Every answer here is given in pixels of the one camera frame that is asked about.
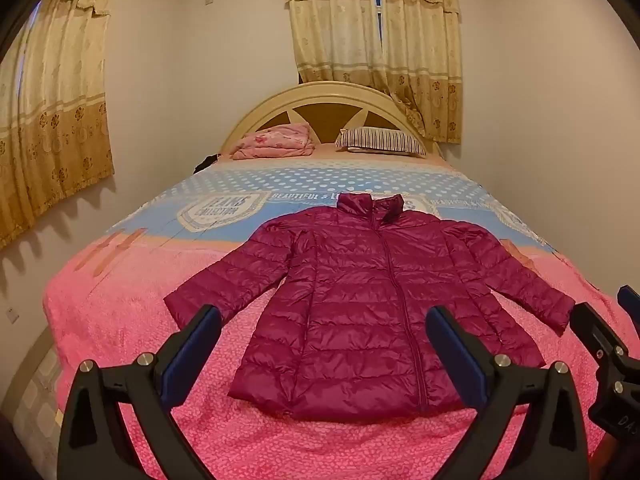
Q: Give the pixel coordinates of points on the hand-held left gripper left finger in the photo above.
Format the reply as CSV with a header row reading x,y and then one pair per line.
x,y
192,355

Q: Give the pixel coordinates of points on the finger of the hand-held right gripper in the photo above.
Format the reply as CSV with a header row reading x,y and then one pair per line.
x,y
597,332
630,302

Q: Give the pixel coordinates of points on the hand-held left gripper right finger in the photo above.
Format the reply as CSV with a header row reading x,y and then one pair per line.
x,y
457,350

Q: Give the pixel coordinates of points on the magenta quilted puffer jacket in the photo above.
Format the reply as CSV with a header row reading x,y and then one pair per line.
x,y
360,310

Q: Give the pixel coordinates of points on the bed with pink cover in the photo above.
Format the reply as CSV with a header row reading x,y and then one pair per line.
x,y
150,310

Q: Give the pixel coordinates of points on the beige quilted bed base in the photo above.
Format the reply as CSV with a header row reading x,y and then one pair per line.
x,y
35,400

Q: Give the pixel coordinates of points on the striped pillow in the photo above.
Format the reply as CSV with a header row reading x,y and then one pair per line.
x,y
380,140

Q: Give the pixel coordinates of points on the pink folded quilt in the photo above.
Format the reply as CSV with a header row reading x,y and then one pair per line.
x,y
275,140

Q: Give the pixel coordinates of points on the pink bed sheet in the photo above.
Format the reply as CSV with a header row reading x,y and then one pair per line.
x,y
325,151

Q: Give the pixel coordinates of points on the cream arched bed headboard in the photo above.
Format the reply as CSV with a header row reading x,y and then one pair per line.
x,y
320,110

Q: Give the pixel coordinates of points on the beige floral window curtain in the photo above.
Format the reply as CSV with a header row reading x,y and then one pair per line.
x,y
340,25
50,110

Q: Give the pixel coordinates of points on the window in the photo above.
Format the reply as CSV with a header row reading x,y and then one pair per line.
x,y
379,0

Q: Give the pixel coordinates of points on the white wall socket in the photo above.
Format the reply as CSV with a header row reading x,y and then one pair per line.
x,y
12,315

